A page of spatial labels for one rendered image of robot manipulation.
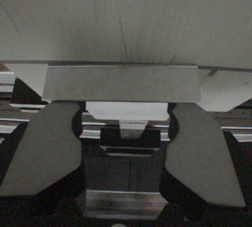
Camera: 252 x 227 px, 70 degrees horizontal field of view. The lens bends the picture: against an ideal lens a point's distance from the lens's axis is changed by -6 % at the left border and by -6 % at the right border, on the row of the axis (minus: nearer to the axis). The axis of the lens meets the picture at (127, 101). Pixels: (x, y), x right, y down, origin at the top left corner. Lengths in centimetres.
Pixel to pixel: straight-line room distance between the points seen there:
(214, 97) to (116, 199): 13
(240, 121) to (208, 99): 35
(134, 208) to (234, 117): 37
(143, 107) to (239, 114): 37
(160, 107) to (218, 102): 5
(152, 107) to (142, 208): 10
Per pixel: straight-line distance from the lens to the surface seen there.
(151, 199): 20
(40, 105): 21
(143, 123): 23
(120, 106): 18
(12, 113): 51
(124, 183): 71
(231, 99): 18
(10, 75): 23
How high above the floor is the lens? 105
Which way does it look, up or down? 18 degrees down
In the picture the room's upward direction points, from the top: 178 degrees counter-clockwise
